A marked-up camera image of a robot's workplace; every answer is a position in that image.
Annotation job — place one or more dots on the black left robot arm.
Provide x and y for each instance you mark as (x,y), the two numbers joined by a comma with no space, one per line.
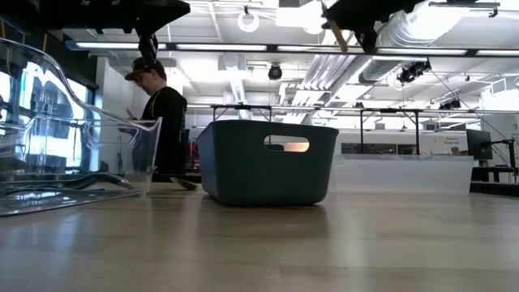
(81,10)

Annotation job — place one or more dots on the translucent white plastic container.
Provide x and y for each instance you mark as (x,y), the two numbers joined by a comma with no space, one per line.
(405,174)

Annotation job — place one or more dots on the clear plastic tray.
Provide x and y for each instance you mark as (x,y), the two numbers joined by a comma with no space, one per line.
(81,200)

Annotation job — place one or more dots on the black ceiling spotlight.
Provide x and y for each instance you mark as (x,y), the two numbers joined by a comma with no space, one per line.
(413,71)
(450,104)
(275,72)

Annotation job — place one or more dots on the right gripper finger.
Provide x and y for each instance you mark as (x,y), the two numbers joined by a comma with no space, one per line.
(348,22)
(344,9)

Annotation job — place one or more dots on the dark office desk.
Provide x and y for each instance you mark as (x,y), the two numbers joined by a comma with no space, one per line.
(492,187)

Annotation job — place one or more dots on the black metal frame stand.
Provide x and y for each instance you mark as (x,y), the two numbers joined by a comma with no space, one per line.
(243,106)
(417,134)

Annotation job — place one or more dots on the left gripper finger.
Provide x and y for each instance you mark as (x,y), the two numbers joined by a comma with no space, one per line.
(172,6)
(170,18)

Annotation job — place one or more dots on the silver ventilation duct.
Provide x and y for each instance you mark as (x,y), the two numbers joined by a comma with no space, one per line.
(405,32)

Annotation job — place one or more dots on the person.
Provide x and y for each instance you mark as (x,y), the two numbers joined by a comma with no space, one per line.
(166,121)

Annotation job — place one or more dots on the long linear ceiling light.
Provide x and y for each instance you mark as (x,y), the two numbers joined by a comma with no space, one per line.
(223,47)

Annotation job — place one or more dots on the black computer monitor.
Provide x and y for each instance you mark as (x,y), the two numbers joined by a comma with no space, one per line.
(478,144)

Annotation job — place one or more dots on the dark teal plastic bin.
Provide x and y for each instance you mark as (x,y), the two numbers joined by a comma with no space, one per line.
(235,170)

